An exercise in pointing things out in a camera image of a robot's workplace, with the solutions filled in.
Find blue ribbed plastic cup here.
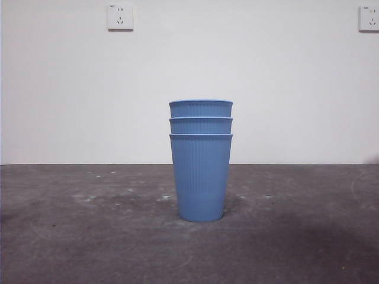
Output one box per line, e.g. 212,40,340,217
169,99,234,119
169,133,233,222
169,117,233,136

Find white wall socket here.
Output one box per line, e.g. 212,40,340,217
358,5,379,33
107,4,134,33

